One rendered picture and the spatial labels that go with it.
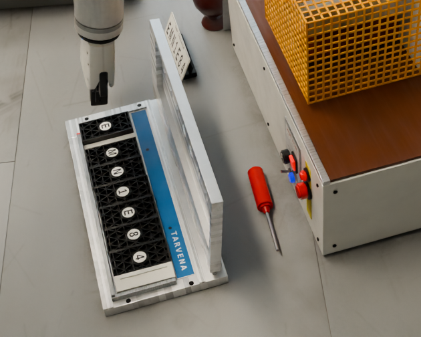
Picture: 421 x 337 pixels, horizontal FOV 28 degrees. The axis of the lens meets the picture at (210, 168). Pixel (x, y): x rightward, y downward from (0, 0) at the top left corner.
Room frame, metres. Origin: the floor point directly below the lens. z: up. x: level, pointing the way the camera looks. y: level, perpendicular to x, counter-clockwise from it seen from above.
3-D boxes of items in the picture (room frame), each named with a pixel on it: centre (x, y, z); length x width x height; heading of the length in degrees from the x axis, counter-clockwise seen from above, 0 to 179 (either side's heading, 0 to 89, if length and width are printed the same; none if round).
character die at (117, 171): (1.00, 0.17, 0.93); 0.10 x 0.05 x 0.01; 97
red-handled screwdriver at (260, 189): (0.88, -0.08, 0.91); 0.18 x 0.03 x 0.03; 3
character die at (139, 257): (0.81, 0.14, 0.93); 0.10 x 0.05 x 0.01; 97
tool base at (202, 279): (0.96, 0.13, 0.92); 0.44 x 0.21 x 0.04; 8
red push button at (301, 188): (0.83, -0.14, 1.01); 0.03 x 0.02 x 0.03; 8
